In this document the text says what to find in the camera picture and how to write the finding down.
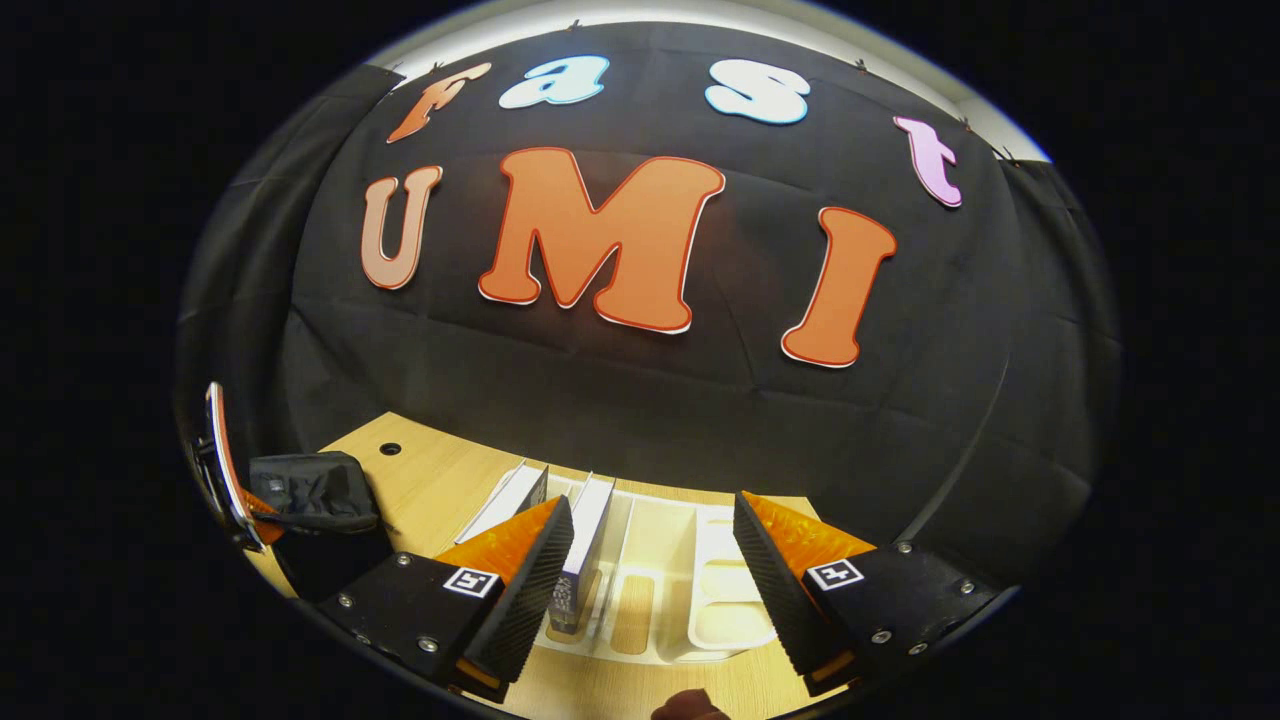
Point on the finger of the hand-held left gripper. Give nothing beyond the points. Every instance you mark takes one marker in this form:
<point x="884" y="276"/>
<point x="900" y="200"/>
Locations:
<point x="265" y="515"/>

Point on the black schoolbag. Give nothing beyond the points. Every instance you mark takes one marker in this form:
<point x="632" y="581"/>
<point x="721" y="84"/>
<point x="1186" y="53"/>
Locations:
<point x="315" y="500"/>

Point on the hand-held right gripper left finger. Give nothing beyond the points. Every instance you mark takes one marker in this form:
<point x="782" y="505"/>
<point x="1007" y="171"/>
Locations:
<point x="525" y="600"/>

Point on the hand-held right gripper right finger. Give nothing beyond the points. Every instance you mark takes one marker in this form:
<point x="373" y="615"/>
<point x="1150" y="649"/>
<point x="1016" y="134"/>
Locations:
<point x="775" y="580"/>

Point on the portrait cover book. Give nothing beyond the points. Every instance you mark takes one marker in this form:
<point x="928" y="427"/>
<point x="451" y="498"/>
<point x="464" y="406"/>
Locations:
<point x="505" y="505"/>

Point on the dark blue spine book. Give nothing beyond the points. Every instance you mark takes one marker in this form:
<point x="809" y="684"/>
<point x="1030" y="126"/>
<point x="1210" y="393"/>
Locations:
<point x="585" y="540"/>

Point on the white plastic bookshelf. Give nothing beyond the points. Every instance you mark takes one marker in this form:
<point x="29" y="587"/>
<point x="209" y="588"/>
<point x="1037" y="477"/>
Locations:
<point x="725" y="600"/>

